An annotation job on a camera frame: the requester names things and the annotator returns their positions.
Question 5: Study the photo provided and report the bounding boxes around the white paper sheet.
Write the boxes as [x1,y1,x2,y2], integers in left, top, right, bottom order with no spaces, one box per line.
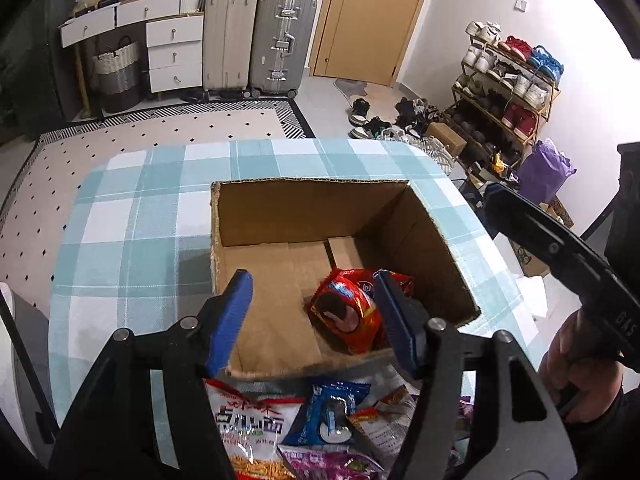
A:
[515,275,551,318]

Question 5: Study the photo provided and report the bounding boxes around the small plain cardboard box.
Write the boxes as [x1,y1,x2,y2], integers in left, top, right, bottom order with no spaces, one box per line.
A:
[425,121,468,158]

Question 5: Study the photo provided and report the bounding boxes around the shoe rack with shoes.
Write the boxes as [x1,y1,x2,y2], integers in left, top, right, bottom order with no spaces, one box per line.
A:
[460,21,566,161]

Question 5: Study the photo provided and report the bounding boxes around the red snack packet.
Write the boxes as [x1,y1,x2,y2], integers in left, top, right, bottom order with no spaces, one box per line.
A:
[309,267,416,356]

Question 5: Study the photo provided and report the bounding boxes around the grey white laundry basket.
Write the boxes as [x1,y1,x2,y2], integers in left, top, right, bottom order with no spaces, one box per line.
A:
[91,36,143,113]

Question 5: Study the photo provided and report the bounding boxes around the purple bag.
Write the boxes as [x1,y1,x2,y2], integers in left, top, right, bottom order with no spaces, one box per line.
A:
[517,139,577,206]

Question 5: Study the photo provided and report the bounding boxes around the blue white plaid tablecloth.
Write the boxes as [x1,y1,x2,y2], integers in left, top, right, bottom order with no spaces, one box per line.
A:
[47,137,543,480]

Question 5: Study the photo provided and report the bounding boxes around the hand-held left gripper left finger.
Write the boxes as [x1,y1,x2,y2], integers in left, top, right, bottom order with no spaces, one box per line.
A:
[50,270,254,480]

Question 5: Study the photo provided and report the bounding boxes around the beige suitcase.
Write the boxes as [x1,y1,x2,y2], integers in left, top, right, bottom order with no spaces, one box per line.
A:
[202,0,259,101]

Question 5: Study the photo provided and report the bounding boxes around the wooden door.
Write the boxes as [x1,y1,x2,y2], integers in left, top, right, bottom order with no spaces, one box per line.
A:
[309,0,438,87]

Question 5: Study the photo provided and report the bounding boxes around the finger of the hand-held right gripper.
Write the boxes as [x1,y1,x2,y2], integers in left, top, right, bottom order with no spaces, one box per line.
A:
[482,182,618,288]

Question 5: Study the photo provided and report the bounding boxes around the beige dotted rug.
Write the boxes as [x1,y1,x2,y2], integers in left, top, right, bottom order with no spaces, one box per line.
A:
[0,97,318,301]

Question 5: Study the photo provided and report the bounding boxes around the white red noodle snack bag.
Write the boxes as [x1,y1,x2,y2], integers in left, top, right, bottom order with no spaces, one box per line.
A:
[204,379,307,480]

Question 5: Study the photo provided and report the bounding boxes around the blue cookie packet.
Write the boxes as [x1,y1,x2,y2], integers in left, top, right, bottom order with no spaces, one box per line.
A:
[282,381,372,447]

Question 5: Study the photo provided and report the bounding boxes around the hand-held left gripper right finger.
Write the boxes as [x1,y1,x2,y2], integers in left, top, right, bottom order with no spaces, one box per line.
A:
[372,269,576,480]

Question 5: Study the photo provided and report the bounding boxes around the grey door mat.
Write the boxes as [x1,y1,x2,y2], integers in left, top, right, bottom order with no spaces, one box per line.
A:
[334,77,373,106]

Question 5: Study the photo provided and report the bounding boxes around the white drawer dresser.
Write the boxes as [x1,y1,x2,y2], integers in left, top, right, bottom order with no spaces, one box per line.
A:
[60,0,206,111]

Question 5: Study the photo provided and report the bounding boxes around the silver suitcase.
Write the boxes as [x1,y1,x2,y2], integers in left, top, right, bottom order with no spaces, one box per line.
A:
[248,0,318,100]

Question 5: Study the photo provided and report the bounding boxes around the person's right forearm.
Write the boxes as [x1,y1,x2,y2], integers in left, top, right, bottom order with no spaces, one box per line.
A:
[565,385,640,480]

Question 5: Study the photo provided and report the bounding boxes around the pile of dark sneakers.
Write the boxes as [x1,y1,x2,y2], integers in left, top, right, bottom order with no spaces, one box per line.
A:
[347,96,458,171]

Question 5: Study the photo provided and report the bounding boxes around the brown cardboard box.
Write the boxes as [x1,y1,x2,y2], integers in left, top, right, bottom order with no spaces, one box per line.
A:
[210,177,482,380]

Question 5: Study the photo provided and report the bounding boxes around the person's right hand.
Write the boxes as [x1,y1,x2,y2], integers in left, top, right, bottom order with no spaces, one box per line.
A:
[539,307,626,416]

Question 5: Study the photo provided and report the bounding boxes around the white red-edged snack packet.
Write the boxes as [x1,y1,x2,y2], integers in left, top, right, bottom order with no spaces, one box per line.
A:
[350,370,426,461]

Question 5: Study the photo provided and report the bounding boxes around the black stand leg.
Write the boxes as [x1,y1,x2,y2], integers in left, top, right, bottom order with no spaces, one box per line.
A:
[0,290,61,443]

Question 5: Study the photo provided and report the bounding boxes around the printed cardboard box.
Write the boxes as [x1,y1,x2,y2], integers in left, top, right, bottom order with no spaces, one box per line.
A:
[510,240,551,278]

